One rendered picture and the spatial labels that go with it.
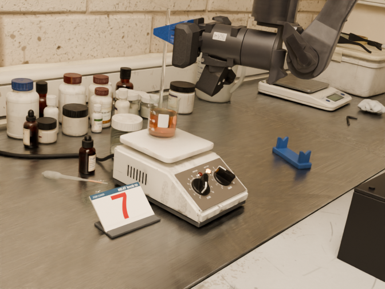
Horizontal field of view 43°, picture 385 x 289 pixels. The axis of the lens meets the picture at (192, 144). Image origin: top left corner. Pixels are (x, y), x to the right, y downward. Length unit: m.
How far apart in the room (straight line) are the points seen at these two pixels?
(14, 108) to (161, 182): 0.39
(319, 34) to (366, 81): 1.04
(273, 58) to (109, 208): 0.33
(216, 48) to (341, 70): 1.07
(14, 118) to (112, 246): 0.43
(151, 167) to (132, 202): 0.06
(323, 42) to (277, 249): 0.30
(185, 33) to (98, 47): 0.61
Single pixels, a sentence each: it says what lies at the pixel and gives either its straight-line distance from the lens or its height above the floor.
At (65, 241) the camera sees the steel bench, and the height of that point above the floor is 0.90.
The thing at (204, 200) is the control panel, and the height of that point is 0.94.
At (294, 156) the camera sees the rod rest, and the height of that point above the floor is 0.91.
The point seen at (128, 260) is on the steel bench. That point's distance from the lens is 0.67.
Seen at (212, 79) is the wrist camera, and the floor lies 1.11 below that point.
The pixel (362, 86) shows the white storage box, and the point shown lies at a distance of 1.75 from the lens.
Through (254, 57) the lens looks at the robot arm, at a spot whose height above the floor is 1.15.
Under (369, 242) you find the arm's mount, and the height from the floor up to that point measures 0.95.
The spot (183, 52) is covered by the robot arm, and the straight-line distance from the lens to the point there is 0.70.
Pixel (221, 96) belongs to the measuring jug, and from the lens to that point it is 1.40.
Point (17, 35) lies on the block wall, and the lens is 1.15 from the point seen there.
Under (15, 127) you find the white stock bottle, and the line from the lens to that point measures 1.04.
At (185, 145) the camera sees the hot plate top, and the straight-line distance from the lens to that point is 0.81.
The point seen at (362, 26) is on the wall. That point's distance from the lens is 2.14.
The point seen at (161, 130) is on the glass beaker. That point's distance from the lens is 0.81.
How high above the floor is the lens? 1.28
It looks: 21 degrees down
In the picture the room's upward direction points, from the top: 7 degrees clockwise
